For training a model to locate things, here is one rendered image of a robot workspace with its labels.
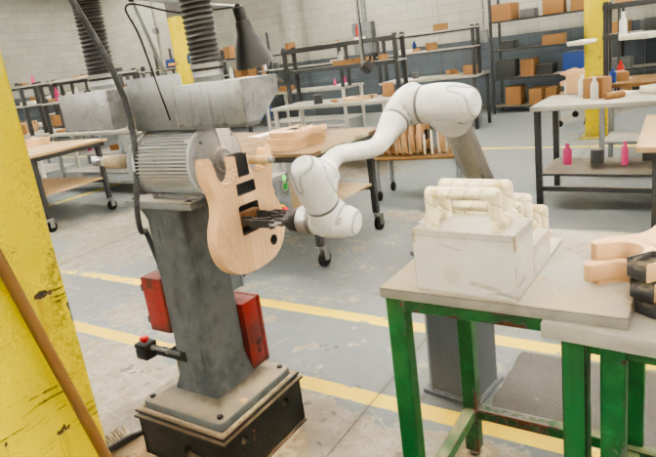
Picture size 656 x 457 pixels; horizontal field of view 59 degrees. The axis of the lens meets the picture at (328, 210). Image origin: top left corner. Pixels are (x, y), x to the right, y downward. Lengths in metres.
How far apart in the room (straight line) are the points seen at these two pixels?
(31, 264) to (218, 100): 0.82
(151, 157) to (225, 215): 0.46
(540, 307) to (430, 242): 0.30
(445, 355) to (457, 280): 1.19
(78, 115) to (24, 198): 1.19
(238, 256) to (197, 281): 0.39
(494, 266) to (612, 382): 0.37
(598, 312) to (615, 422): 0.28
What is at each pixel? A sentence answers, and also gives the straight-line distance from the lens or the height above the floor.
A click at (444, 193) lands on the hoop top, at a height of 1.20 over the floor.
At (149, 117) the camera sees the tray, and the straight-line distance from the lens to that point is 2.22.
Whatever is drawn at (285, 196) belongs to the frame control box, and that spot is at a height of 1.03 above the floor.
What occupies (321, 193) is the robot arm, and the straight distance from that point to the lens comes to 1.63.
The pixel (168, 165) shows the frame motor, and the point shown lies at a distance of 2.14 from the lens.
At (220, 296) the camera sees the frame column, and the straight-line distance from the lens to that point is 2.37.
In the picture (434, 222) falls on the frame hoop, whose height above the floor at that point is 1.12.
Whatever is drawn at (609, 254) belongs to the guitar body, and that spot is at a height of 1.00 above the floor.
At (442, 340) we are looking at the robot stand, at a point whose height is 0.29.
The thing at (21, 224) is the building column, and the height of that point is 1.33.
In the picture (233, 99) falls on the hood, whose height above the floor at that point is 1.47.
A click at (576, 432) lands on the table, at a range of 1.65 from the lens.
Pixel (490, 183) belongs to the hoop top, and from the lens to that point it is 1.51.
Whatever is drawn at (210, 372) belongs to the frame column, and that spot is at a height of 0.41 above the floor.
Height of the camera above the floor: 1.58
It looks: 15 degrees down
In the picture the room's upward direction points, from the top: 8 degrees counter-clockwise
